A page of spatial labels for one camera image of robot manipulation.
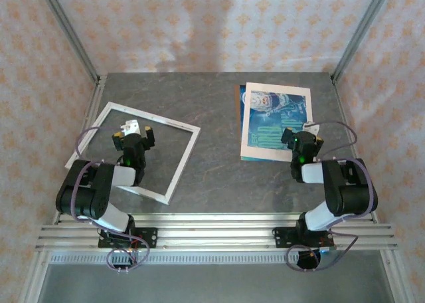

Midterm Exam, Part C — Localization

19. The aluminium side rail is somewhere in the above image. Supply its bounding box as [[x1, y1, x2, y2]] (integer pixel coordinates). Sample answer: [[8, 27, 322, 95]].
[[52, 74, 108, 225], [331, 72, 380, 224]]

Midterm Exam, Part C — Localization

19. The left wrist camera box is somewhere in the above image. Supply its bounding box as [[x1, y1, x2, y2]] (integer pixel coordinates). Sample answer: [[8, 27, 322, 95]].
[[119, 119, 141, 138]]

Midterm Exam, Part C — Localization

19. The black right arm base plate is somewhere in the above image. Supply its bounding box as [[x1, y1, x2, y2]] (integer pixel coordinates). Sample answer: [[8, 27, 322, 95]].
[[272, 226, 334, 249]]

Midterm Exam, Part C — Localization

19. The wide aluminium mounting rail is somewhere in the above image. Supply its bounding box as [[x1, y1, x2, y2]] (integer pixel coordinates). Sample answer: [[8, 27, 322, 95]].
[[35, 225, 399, 251]]

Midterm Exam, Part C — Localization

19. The white picture frame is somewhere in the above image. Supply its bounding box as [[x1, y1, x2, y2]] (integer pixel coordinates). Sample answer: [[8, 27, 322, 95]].
[[64, 101, 201, 205]]

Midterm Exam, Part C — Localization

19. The aluminium lower frame leg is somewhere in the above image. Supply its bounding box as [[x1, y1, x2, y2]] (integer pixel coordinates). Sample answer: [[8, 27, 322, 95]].
[[380, 249, 416, 303], [18, 249, 50, 303]]

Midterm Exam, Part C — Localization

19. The aluminium upright post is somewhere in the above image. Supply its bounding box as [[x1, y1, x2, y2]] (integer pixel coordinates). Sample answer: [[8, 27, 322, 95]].
[[331, 0, 396, 83], [35, 0, 101, 83]]

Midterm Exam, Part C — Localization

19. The grey metal panel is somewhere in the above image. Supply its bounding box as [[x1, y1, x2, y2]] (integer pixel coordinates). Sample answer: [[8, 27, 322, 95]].
[[36, 262, 396, 303]]

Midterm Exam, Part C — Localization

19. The narrow aluminium table rail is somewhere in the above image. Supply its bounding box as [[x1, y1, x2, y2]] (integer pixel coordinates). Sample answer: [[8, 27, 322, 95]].
[[52, 212, 379, 226]]

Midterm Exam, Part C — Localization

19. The patterned cloth backdrop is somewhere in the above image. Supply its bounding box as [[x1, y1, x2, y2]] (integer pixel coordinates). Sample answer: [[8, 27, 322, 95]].
[[0, 0, 425, 303]]

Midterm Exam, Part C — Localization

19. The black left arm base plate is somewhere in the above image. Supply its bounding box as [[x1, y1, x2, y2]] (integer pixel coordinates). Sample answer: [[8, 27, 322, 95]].
[[98, 227, 159, 249]]

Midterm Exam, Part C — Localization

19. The grey slotted cable duct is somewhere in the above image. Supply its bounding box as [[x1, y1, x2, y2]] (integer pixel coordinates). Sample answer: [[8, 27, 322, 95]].
[[49, 251, 383, 264]]

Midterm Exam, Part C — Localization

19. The blue poster print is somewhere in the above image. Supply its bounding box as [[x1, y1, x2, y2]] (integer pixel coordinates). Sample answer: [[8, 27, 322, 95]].
[[240, 82, 312, 161]]

